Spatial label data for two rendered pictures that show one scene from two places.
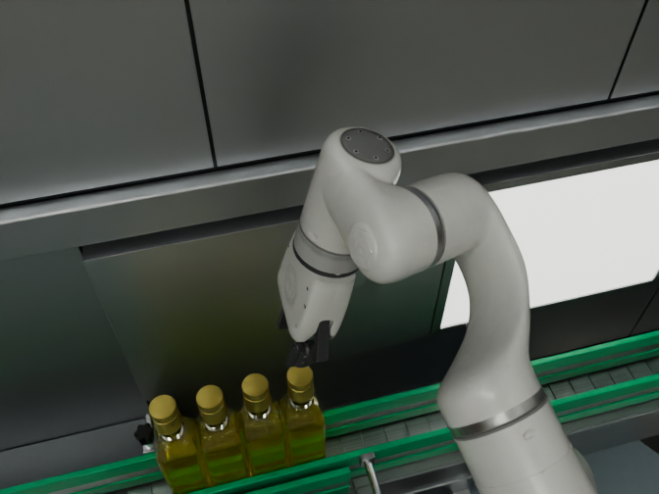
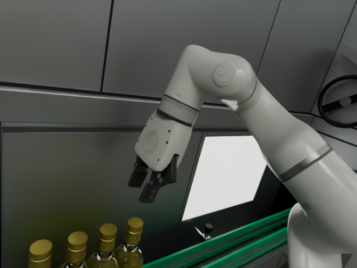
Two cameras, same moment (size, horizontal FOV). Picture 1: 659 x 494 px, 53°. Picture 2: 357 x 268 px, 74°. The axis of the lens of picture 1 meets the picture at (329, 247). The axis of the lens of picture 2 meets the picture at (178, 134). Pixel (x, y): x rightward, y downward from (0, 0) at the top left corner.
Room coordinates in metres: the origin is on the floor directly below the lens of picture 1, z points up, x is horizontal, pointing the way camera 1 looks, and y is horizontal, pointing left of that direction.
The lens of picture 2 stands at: (0.03, 0.17, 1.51)
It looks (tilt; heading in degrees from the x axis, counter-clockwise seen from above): 18 degrees down; 335
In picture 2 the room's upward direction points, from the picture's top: 14 degrees clockwise
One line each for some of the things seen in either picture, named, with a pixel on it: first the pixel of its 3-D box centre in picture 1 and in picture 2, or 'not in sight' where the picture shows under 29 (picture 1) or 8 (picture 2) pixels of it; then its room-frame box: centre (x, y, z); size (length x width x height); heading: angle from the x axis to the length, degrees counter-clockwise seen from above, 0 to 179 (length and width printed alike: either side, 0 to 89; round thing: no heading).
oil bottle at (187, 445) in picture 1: (185, 464); not in sight; (0.39, 0.21, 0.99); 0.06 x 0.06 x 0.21; 14
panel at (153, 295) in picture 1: (427, 268); (181, 180); (0.62, -0.14, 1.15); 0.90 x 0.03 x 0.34; 105
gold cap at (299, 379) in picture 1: (300, 382); (134, 230); (0.43, 0.04, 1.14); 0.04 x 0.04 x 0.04
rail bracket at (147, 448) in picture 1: (152, 438); not in sight; (0.44, 0.28, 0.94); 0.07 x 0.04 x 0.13; 15
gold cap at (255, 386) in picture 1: (256, 392); (107, 237); (0.42, 0.09, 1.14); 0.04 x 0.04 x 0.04
